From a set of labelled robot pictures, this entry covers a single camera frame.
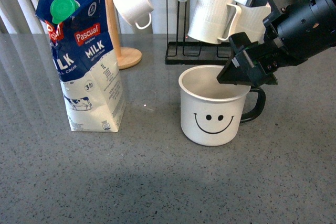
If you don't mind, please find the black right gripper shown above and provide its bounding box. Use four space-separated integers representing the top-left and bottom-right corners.
216 32 304 87

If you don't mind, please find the white smiley face mug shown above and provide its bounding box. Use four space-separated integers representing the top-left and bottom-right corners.
179 65 266 146

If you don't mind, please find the blue white milk carton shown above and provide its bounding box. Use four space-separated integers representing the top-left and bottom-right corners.
36 0 125 132

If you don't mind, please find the white ribbed mug right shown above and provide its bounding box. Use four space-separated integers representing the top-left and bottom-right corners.
234 4 271 43

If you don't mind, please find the white ribbed mug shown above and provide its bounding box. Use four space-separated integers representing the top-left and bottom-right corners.
234 4 271 43
187 0 242 45

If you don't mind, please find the white ribbed mug left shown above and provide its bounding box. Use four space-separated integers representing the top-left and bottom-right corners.
187 0 242 45

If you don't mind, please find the wooden mug tree stand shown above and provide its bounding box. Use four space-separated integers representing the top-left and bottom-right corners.
105 0 142 70

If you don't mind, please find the black wire mug rack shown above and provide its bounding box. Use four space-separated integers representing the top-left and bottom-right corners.
165 0 232 65

